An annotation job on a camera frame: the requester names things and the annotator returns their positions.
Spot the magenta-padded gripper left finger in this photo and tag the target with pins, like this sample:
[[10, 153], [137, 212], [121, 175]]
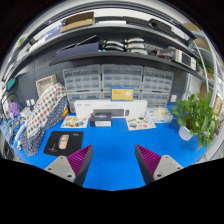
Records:
[[79, 160]]

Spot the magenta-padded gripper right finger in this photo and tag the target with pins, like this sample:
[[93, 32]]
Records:
[[148, 160]]

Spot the pink translucent computer mouse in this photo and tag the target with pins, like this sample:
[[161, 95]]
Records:
[[63, 141]]

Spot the black mouse pad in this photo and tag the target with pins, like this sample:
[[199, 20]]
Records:
[[76, 143]]

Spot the colourful sticker sheet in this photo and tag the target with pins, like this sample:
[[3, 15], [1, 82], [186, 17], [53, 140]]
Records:
[[74, 121], [140, 123]]

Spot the clear plastic parts box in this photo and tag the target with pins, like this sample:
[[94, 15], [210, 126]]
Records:
[[160, 115]]

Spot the small dark blue box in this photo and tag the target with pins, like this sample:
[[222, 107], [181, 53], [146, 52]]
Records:
[[100, 116]]

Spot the blue polka-dot cloth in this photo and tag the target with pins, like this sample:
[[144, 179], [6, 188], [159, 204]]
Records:
[[31, 143]]

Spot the long white cardboard box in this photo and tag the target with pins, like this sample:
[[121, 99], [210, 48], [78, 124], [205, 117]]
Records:
[[83, 106]]

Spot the green plant in white pot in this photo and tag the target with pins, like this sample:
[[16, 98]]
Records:
[[195, 115]]

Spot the red blue checkered cloth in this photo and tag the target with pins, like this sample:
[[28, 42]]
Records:
[[46, 103]]

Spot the yellow and blue box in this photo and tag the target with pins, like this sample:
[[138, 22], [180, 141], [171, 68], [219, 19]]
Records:
[[122, 94]]

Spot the purple bag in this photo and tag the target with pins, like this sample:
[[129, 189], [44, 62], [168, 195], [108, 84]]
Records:
[[14, 109]]

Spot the beige woven basket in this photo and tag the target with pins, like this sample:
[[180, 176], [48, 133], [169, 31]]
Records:
[[40, 83]]

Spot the teal wall-mounted holder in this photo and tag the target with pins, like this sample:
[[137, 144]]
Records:
[[10, 84]]

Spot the dark wall shelf unit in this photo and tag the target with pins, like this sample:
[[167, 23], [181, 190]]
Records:
[[116, 56]]

